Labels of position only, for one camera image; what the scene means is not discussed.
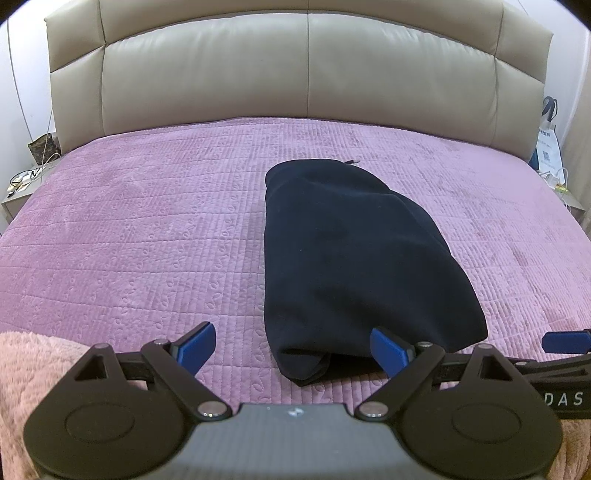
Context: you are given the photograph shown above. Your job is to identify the beige leather headboard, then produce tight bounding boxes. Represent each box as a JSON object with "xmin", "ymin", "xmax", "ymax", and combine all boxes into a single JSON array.
[{"xmin": 44, "ymin": 0, "xmax": 554, "ymax": 163}]

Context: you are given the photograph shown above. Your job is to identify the pink fluffy blanket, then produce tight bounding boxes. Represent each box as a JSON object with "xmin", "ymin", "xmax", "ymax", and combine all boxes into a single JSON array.
[{"xmin": 0, "ymin": 330, "xmax": 158, "ymax": 480}]

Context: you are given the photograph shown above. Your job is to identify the pink quilted bedspread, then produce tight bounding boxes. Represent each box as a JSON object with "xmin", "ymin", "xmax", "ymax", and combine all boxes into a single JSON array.
[{"xmin": 0, "ymin": 115, "xmax": 591, "ymax": 418}]

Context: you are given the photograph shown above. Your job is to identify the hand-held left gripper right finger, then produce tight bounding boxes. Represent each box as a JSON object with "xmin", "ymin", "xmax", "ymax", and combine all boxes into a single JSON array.
[{"xmin": 355, "ymin": 326, "xmax": 515, "ymax": 421}]

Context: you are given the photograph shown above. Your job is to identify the white and blue shopping bag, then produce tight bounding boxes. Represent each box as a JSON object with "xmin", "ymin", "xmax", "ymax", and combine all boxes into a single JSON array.
[{"xmin": 527, "ymin": 96, "xmax": 565, "ymax": 175}]

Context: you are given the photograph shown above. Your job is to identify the white charging cable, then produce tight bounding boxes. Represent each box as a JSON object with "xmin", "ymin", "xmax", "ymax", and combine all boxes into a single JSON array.
[{"xmin": 6, "ymin": 18, "xmax": 55, "ymax": 185}]

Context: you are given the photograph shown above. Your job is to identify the grey nightstand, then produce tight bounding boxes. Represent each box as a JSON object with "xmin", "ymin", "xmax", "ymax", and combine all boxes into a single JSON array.
[
  {"xmin": 0, "ymin": 159, "xmax": 63, "ymax": 228},
  {"xmin": 536, "ymin": 170, "xmax": 586, "ymax": 219}
]

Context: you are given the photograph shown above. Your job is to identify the brown patterned bag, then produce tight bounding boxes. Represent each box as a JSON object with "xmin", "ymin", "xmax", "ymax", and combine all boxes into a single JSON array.
[{"xmin": 28, "ymin": 132, "xmax": 61, "ymax": 163}]

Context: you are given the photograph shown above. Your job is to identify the navy hoodie with white stripes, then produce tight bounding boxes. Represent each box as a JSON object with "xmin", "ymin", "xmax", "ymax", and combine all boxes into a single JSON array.
[{"xmin": 263, "ymin": 158, "xmax": 489, "ymax": 387}]

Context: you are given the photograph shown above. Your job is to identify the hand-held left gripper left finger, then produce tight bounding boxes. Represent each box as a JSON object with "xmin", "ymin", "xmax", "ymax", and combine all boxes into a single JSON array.
[{"xmin": 73, "ymin": 321, "xmax": 232, "ymax": 421}]

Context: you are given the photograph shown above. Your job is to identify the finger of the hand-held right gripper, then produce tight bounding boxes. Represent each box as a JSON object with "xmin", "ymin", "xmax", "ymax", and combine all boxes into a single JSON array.
[{"xmin": 505, "ymin": 329, "xmax": 591, "ymax": 371}]

